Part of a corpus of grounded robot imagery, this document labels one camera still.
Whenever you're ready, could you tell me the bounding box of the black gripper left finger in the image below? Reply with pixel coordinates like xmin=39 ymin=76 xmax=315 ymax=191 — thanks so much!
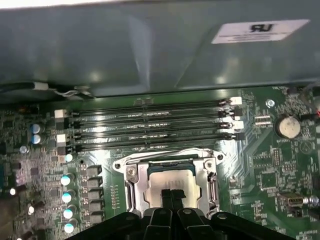
xmin=68 ymin=189 xmax=174 ymax=240

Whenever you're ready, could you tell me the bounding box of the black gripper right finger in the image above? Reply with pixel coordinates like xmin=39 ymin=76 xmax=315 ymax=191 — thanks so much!
xmin=172 ymin=189 xmax=296 ymax=240

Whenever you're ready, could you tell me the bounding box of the metal socket cover frame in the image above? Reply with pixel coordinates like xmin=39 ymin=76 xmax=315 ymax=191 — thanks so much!
xmin=126 ymin=159 xmax=218 ymax=216

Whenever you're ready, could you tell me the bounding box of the silver square CPU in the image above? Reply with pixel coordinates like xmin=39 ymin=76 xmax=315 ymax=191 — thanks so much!
xmin=142 ymin=161 xmax=204 ymax=213

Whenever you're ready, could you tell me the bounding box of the metal CPU socket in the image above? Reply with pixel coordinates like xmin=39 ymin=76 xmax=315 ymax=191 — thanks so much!
xmin=112 ymin=147 xmax=225 ymax=218

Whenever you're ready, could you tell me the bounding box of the RAM slot with white clips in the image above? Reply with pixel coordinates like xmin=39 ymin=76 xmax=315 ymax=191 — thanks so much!
xmin=56 ymin=120 xmax=245 ymax=145
xmin=54 ymin=96 xmax=243 ymax=119

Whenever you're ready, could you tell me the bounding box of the green motherboard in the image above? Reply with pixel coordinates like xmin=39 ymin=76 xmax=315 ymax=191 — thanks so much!
xmin=0 ymin=86 xmax=320 ymax=240

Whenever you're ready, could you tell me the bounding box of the round silver coin battery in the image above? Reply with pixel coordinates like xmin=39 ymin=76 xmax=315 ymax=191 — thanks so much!
xmin=274 ymin=113 xmax=302 ymax=139

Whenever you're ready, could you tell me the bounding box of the dark grey PC case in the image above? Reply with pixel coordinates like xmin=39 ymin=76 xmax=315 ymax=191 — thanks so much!
xmin=0 ymin=0 xmax=320 ymax=101

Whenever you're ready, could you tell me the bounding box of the white case sticker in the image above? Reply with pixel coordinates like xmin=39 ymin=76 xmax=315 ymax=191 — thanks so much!
xmin=211 ymin=19 xmax=311 ymax=45

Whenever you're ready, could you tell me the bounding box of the black wire with white tag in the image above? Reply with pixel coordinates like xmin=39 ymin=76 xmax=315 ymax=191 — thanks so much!
xmin=0 ymin=81 xmax=92 ymax=99

